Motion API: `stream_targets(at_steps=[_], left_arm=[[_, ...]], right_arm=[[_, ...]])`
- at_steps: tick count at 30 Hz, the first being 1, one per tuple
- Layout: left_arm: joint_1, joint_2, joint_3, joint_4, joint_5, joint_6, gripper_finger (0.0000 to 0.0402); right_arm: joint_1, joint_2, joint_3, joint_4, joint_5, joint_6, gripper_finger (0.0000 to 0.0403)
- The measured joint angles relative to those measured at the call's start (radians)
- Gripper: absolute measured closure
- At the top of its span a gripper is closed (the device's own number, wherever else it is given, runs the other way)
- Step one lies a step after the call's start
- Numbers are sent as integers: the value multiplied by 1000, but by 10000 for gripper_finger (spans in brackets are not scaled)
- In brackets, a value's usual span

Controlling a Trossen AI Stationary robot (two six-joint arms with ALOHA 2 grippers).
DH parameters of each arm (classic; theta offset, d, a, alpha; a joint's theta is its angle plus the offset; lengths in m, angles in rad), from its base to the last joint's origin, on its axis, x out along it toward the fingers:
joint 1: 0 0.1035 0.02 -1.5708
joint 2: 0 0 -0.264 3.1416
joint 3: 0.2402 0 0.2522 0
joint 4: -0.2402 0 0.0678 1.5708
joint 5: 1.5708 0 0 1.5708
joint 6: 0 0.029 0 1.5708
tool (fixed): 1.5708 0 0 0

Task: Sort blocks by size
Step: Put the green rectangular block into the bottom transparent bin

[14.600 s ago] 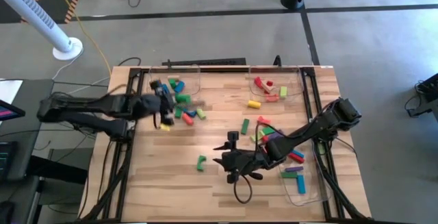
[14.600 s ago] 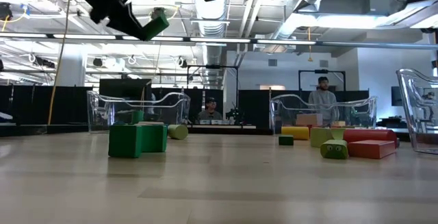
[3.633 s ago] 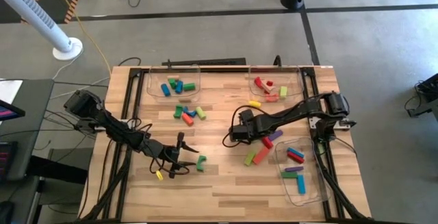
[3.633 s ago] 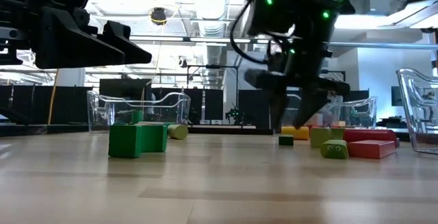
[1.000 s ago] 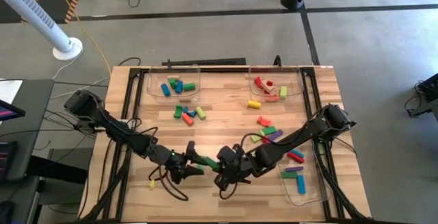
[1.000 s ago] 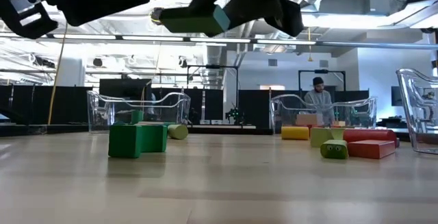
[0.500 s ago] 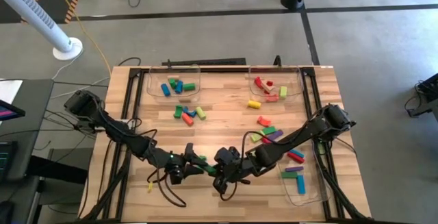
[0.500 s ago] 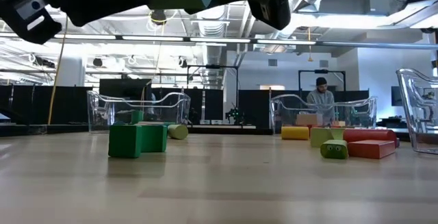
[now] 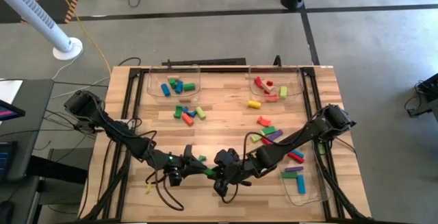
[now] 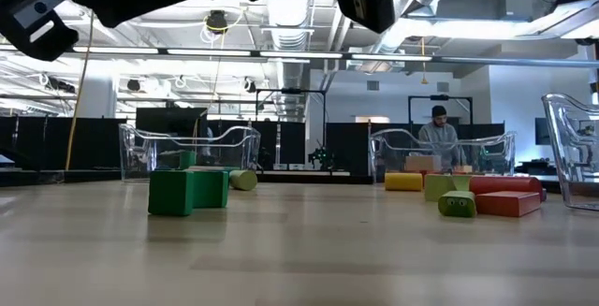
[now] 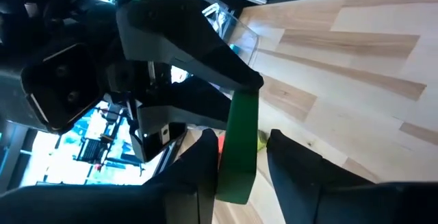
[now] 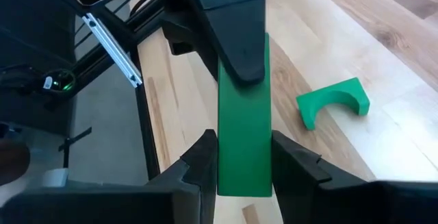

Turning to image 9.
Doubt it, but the long red wooden block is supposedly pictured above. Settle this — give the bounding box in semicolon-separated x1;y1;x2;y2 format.
287;151;305;164

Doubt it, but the tablet with pink screen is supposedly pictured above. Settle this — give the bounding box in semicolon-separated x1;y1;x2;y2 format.
0;99;27;122

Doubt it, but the black cable loop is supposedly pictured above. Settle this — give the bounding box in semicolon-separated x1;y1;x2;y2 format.
118;57;142;68

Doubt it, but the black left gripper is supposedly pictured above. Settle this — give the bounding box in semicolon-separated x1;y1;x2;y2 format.
163;144;208;180

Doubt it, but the clear plastic bin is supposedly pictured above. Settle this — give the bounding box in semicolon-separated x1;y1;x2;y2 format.
248;65;305;103
274;136;330;207
146;64;201;103

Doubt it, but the small red wooden block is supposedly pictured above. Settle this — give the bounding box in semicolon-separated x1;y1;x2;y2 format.
181;112;195;127

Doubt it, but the white tower fan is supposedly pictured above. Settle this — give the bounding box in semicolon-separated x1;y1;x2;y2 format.
0;0;84;62

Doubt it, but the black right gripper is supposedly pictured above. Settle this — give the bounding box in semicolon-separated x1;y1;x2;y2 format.
207;162;256;197

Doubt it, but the black left camera cable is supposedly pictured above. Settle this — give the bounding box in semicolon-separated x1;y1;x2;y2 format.
145;129;185;212

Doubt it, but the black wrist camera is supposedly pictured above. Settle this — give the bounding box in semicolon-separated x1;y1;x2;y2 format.
214;149;239;166
168;170;184;188

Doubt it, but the black power strip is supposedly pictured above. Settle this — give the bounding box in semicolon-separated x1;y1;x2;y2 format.
161;58;247;66

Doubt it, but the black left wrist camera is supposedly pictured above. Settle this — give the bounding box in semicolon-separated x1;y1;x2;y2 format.
168;170;184;188

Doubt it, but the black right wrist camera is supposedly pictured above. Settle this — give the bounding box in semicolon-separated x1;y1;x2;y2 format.
214;149;239;166

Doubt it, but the long yellow cable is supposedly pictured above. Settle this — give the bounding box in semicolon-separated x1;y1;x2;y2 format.
47;0;114;78

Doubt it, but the white paper sheet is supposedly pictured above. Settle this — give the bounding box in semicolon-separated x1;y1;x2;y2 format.
0;79;23;105

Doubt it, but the black console with cyan lights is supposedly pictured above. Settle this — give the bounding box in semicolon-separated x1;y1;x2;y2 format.
0;140;18;184

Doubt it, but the dark grey side desk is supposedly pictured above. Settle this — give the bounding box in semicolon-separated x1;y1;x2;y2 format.
0;78;55;224

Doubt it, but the black electronics box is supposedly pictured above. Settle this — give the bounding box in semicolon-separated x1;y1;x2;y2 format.
406;72;438;119

